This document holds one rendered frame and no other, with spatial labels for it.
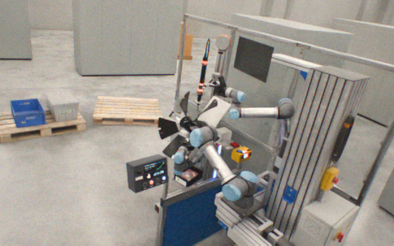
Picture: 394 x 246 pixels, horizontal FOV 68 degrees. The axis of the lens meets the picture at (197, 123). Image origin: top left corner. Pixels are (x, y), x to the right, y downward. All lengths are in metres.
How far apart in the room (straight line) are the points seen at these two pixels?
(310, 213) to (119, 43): 6.69
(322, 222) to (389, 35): 6.62
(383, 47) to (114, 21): 6.37
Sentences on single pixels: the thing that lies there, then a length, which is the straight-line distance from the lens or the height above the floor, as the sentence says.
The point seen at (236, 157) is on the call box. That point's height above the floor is 1.02.
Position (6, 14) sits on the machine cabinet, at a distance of 9.09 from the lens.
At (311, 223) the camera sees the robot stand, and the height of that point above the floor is 1.17.
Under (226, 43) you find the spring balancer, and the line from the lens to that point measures 3.12.
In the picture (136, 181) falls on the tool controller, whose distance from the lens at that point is 1.99.
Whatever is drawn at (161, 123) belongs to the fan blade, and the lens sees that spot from 2.91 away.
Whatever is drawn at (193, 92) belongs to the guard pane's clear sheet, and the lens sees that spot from 3.80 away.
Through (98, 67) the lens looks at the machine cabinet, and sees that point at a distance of 7.89.
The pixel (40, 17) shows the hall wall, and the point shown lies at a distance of 14.24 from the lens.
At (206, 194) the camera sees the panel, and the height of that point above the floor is 0.71.
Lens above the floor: 2.34
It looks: 24 degrees down
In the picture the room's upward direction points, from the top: 8 degrees clockwise
